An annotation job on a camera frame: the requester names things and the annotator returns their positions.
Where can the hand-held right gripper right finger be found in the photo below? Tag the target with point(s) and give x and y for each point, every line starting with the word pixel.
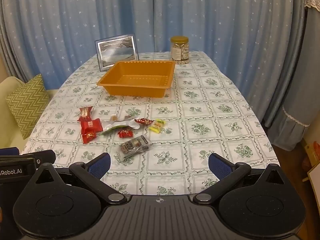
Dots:
pixel 220 166

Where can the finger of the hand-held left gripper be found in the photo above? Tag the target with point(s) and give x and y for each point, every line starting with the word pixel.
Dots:
pixel 45 156
pixel 8 151

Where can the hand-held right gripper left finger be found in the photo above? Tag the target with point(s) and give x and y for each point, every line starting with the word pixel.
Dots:
pixel 100 165

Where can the red foil candy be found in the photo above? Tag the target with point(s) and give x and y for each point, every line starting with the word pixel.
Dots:
pixel 88 137

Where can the clear dark snack packet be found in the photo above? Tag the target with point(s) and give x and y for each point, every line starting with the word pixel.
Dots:
pixel 133 146

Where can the red pillow snack packet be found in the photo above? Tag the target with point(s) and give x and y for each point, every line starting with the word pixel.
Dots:
pixel 91 125

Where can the small red candy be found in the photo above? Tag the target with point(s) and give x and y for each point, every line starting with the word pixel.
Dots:
pixel 125 133

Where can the silver green snack packet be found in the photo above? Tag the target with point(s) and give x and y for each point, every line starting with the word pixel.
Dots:
pixel 120 125

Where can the red gold twisted candy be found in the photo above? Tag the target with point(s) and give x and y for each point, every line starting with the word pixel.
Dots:
pixel 85 113

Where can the dark red candy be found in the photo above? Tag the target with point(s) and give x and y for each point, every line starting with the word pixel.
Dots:
pixel 143 121

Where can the yellow candy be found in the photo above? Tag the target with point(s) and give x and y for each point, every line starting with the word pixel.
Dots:
pixel 157 125

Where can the orange plastic tray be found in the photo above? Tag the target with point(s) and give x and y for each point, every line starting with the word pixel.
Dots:
pixel 140 80

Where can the small brown candy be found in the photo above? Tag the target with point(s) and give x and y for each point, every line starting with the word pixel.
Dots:
pixel 114 117

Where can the green zigzag cushion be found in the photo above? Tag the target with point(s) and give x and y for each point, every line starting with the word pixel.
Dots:
pixel 27 102

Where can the red orange bag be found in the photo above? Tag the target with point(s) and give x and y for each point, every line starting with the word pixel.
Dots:
pixel 312 155

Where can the white framed board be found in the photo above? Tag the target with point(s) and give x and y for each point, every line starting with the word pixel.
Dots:
pixel 315 177

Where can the grey lace trim curtain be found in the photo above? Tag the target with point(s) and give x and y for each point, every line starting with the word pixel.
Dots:
pixel 295 80

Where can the gold lid cereal jar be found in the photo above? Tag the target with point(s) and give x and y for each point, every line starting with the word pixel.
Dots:
pixel 179 52

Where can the blue star curtain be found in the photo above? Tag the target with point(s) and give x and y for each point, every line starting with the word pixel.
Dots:
pixel 75 17

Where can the sand art picture frame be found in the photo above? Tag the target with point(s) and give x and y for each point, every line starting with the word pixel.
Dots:
pixel 117 51

